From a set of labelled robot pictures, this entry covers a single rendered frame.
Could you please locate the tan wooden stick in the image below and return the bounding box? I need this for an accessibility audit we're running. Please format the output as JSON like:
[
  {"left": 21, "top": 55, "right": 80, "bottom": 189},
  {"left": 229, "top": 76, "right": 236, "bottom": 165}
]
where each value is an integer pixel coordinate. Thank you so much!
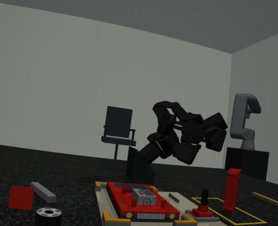
[{"left": 252, "top": 192, "right": 278, "bottom": 207}]

